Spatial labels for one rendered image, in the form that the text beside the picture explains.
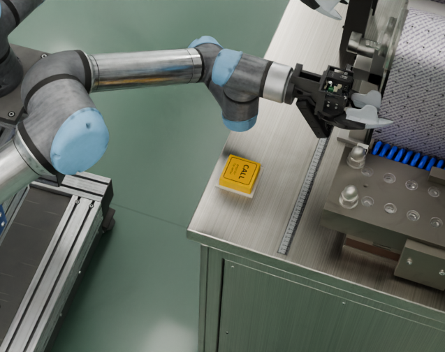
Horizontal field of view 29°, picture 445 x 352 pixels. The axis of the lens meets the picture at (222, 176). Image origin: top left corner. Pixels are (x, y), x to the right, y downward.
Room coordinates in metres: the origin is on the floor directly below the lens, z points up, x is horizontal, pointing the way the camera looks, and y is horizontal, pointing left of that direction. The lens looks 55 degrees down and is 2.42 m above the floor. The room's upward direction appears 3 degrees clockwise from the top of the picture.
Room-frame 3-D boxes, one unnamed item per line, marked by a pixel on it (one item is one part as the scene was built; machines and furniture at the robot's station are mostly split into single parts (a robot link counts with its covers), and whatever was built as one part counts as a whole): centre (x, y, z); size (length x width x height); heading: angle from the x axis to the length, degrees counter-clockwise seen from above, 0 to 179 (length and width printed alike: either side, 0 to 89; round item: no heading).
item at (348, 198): (0.93, -0.24, 1.05); 0.04 x 0.04 x 0.04
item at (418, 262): (0.84, -0.40, 0.96); 0.10 x 0.03 x 0.11; 73
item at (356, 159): (1.03, -0.26, 1.05); 0.04 x 0.04 x 0.04
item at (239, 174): (1.06, -0.04, 0.91); 0.07 x 0.07 x 0.02; 73
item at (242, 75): (1.17, -0.03, 1.11); 0.11 x 0.08 x 0.09; 73
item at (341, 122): (1.08, -0.23, 1.09); 0.09 x 0.05 x 0.02; 72
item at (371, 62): (1.19, -0.28, 1.05); 0.06 x 0.05 x 0.31; 73
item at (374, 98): (1.11, -0.29, 1.12); 0.09 x 0.03 x 0.06; 74
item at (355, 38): (1.20, -0.24, 1.18); 0.04 x 0.02 x 0.04; 163
